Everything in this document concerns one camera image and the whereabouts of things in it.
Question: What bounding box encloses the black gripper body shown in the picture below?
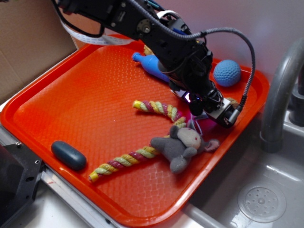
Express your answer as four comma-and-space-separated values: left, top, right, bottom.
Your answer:
158, 42, 224, 116

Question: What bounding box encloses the brown wood chip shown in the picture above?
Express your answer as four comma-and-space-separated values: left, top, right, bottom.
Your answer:
227, 97, 239, 107

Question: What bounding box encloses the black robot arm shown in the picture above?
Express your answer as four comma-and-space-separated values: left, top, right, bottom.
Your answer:
53, 0, 224, 115

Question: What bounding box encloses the blue toy bottle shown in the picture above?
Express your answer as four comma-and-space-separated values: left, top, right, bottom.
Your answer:
132, 52, 170, 83

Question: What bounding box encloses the blue dimpled ball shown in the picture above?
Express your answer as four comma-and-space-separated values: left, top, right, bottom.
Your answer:
213, 59, 241, 87

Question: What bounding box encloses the beige seashell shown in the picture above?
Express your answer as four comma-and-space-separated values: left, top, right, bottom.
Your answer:
143, 45, 154, 56

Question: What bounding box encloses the grey plush mouse toy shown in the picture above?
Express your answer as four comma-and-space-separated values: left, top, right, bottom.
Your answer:
150, 125, 220, 174

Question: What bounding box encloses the orange plastic tray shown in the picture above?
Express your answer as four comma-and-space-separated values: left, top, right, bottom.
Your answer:
0, 42, 269, 228

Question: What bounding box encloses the grey toy faucet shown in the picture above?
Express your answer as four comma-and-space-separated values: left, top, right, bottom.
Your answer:
260, 38, 304, 153

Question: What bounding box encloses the grey toy sink basin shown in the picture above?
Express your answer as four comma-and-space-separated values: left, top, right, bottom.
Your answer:
183, 116, 304, 228

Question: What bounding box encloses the dark teal oval case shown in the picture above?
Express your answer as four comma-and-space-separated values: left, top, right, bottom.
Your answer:
51, 141, 87, 171

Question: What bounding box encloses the brown cardboard panel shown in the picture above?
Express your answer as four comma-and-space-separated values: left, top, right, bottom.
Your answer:
0, 0, 76, 103

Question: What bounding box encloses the multicolour twisted rope toy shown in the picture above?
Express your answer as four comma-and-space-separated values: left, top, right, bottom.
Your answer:
89, 100, 186, 182

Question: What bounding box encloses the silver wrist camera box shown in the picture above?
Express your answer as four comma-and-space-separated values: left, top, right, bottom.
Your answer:
205, 98, 241, 128

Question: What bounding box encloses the grey braided camera cable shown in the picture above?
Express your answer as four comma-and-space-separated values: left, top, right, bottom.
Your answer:
133, 0, 257, 112

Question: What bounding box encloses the white flat ribbon cable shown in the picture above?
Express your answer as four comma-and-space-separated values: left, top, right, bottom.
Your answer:
58, 9, 178, 46

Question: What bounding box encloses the black metal bracket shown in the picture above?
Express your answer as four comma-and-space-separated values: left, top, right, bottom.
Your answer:
0, 144, 43, 228

